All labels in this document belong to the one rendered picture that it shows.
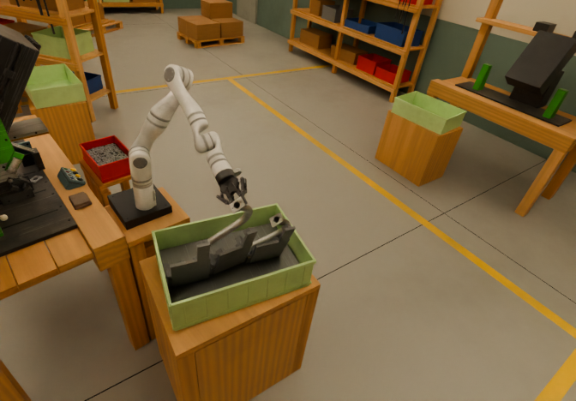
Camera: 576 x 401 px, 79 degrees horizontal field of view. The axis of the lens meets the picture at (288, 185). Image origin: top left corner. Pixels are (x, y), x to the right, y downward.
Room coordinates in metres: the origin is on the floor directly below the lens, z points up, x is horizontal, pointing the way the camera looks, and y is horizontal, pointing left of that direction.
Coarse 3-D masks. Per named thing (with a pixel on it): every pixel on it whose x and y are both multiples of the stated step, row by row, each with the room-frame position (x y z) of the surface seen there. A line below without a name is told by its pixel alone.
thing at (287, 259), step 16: (224, 240) 1.19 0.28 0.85; (256, 240) 1.22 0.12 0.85; (272, 240) 1.23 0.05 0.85; (160, 256) 1.05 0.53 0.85; (176, 256) 1.06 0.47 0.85; (192, 256) 1.07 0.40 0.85; (288, 256) 1.14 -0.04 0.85; (224, 272) 1.00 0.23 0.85; (240, 272) 1.01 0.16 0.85; (256, 272) 1.02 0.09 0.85; (176, 288) 0.89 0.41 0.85; (192, 288) 0.90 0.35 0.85; (208, 288) 0.91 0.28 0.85
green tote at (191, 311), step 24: (240, 216) 1.28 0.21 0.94; (264, 216) 1.35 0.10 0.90; (168, 240) 1.11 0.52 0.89; (192, 240) 1.16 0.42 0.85; (312, 264) 1.02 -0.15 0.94; (240, 288) 0.87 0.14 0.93; (264, 288) 0.92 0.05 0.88; (288, 288) 0.98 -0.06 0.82; (192, 312) 0.77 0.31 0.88; (216, 312) 0.82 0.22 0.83
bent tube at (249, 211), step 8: (240, 200) 0.97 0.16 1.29; (232, 208) 0.96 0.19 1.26; (240, 208) 0.95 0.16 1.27; (248, 208) 1.00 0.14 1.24; (248, 216) 1.02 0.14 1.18; (232, 224) 1.02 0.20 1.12; (240, 224) 1.02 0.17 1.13; (224, 232) 1.00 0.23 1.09; (208, 240) 0.99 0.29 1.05; (216, 240) 0.99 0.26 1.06
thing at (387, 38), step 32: (320, 0) 7.38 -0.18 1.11; (384, 0) 5.97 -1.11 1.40; (416, 0) 5.63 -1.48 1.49; (320, 32) 7.57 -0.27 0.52; (352, 32) 6.40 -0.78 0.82; (384, 32) 5.95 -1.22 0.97; (416, 32) 5.76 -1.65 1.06; (352, 64) 6.46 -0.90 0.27; (384, 64) 6.15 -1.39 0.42; (416, 64) 5.83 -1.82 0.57
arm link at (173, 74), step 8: (168, 72) 1.38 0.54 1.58; (176, 72) 1.37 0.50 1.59; (168, 80) 1.36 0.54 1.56; (176, 80) 1.35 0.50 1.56; (176, 88) 1.33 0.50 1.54; (184, 88) 1.33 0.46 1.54; (176, 96) 1.32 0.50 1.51; (184, 96) 1.31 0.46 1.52; (184, 104) 1.30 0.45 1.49; (192, 104) 1.30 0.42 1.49; (184, 112) 1.29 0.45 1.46; (192, 112) 1.27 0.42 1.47; (200, 112) 1.28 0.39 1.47; (192, 120) 1.25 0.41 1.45
